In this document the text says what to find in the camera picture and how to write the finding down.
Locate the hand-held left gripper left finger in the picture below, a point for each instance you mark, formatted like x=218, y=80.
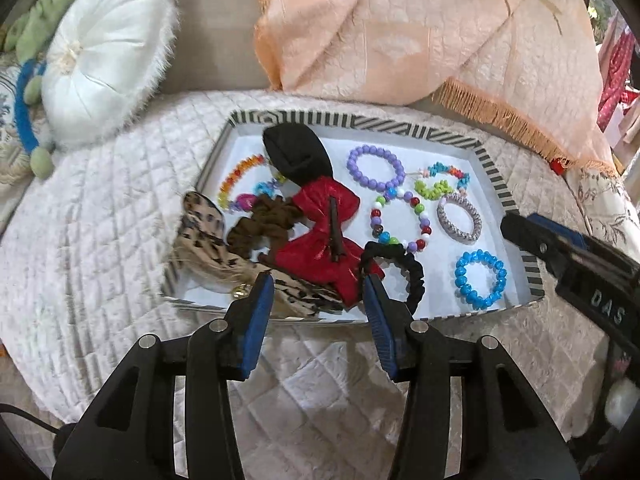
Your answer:
x=257, y=320

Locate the white soft object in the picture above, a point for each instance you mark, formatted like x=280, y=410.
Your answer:
x=622, y=402

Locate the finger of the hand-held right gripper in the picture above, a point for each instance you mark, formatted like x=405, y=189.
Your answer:
x=575, y=237
x=535, y=242

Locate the small red object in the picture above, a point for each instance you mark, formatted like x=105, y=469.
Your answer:
x=557, y=166

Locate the cream blue floral cloth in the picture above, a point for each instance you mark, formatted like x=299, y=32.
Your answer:
x=10, y=165

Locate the black scrunchie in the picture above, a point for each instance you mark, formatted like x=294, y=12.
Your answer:
x=415, y=270

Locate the floral embroidered pillow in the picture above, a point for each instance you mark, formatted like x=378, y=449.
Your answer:
x=605, y=195

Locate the red dotted garment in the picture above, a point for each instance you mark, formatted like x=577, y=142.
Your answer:
x=617, y=70

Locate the black-white striped tray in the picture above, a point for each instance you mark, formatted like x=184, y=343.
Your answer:
x=335, y=160

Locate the white quilted bed cover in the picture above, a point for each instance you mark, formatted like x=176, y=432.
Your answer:
x=100, y=235

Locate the brown scrunchie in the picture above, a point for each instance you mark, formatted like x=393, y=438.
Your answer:
x=260, y=225

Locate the red shiny hair bow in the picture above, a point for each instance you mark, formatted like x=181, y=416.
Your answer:
x=310, y=255

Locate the black fabric hair bow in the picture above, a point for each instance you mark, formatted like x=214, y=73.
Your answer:
x=295, y=155

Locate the green plush toy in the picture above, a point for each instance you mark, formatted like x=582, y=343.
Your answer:
x=45, y=25

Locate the peach fringed blanket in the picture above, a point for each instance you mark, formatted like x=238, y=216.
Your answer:
x=400, y=35

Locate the round white cushion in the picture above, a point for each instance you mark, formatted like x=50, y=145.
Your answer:
x=100, y=60

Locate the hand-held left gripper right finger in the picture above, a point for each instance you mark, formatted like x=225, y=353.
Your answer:
x=380, y=330

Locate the beige headboard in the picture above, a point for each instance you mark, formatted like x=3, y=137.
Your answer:
x=210, y=50

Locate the leopard print hair bow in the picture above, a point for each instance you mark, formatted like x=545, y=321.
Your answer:
x=200, y=225

